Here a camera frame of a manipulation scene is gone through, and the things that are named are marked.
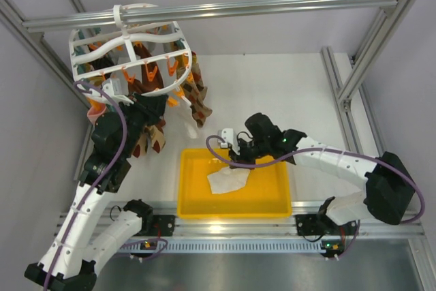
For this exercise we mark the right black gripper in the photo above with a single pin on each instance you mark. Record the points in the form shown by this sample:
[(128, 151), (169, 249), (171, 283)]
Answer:
[(241, 157)]

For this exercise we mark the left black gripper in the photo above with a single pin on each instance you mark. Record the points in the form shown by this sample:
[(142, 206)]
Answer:
[(153, 107)]

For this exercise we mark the white sock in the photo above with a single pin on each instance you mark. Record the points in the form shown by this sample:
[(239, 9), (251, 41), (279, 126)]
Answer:
[(228, 180), (185, 114)]

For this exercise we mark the white sock hanger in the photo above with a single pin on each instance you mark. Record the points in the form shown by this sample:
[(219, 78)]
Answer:
[(87, 50)]

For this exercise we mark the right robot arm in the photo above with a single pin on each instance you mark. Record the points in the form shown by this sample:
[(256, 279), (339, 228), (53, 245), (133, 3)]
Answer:
[(384, 183)]

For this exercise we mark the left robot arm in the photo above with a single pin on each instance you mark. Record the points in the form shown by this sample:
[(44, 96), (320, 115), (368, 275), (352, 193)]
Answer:
[(75, 258)]

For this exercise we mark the brown sock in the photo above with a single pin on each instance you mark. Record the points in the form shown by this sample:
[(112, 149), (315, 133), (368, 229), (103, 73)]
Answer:
[(151, 76)]

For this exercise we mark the beige argyle sock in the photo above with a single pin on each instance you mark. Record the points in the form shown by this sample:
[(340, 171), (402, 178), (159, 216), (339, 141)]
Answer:
[(195, 91)]

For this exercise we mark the yellow plastic tray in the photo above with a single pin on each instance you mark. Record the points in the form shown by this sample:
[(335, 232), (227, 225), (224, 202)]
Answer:
[(208, 188)]

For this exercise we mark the pink patterned sock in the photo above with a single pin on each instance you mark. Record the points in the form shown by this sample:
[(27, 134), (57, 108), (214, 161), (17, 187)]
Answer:
[(96, 110)]

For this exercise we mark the aluminium top bar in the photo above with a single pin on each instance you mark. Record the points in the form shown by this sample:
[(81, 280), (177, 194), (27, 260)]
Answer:
[(129, 14)]

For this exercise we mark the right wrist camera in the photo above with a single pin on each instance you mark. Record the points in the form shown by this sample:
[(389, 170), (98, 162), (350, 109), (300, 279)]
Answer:
[(228, 139)]

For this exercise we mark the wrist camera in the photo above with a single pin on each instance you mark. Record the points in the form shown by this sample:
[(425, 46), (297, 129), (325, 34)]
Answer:
[(228, 139), (112, 87)]

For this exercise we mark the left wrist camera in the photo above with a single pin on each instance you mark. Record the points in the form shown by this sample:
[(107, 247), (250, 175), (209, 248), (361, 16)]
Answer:
[(112, 87)]

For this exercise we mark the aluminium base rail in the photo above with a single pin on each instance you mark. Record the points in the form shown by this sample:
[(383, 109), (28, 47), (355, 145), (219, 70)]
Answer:
[(267, 235)]

